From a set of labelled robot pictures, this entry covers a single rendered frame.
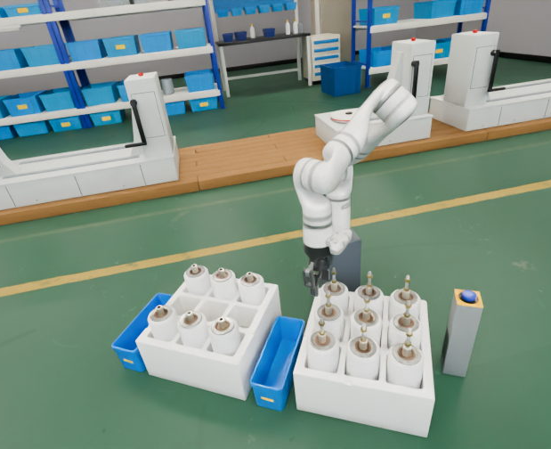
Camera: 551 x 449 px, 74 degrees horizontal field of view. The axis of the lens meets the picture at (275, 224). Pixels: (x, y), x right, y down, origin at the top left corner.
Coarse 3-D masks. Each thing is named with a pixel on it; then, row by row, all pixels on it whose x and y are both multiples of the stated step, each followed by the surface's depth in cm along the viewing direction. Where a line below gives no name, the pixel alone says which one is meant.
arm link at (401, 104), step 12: (396, 96) 89; (408, 96) 89; (384, 108) 90; (396, 108) 89; (408, 108) 89; (384, 120) 93; (396, 120) 91; (372, 132) 102; (384, 132) 97; (372, 144) 104
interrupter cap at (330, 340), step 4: (316, 332) 111; (328, 332) 110; (312, 336) 110; (316, 336) 109; (328, 336) 109; (332, 336) 109; (312, 340) 108; (316, 340) 108; (328, 340) 108; (332, 340) 107; (312, 344) 107; (316, 344) 107; (320, 344) 107; (324, 344) 107; (328, 344) 106; (332, 344) 106; (316, 348) 105; (320, 348) 105; (324, 348) 105; (328, 348) 105
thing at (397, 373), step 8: (392, 352) 102; (392, 360) 101; (424, 360) 100; (392, 368) 101; (400, 368) 99; (408, 368) 98; (416, 368) 98; (392, 376) 103; (400, 376) 100; (408, 376) 99; (416, 376) 99; (400, 384) 102; (408, 384) 101; (416, 384) 101
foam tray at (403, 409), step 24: (312, 312) 128; (384, 312) 125; (384, 336) 116; (384, 360) 108; (312, 384) 108; (336, 384) 105; (360, 384) 102; (384, 384) 102; (432, 384) 100; (312, 408) 114; (336, 408) 110; (360, 408) 107; (384, 408) 104; (408, 408) 101; (432, 408) 98; (408, 432) 107
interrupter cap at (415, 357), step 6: (396, 348) 103; (402, 348) 103; (414, 348) 102; (396, 354) 101; (414, 354) 101; (420, 354) 100; (396, 360) 100; (402, 360) 99; (408, 360) 99; (414, 360) 99
